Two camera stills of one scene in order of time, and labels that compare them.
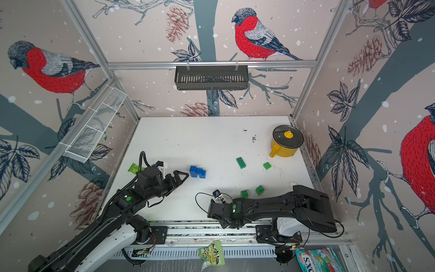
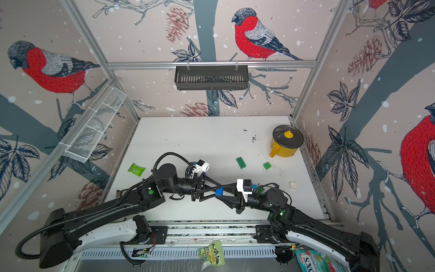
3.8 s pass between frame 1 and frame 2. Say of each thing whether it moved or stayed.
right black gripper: moved
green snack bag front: stayed
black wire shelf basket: stayed
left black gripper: moved
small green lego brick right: stayed
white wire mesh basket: stayed
